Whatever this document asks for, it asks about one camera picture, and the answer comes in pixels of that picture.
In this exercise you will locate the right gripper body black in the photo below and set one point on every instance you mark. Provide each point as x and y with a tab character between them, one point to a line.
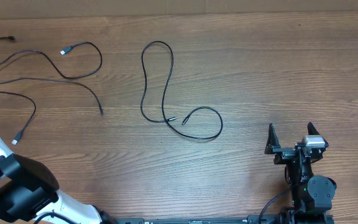
283	155

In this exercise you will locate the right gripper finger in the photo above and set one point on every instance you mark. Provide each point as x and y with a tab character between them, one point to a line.
272	146
311	129

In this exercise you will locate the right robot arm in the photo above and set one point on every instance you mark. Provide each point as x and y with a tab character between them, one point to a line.
311	195

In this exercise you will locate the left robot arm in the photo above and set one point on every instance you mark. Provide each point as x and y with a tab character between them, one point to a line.
30	192

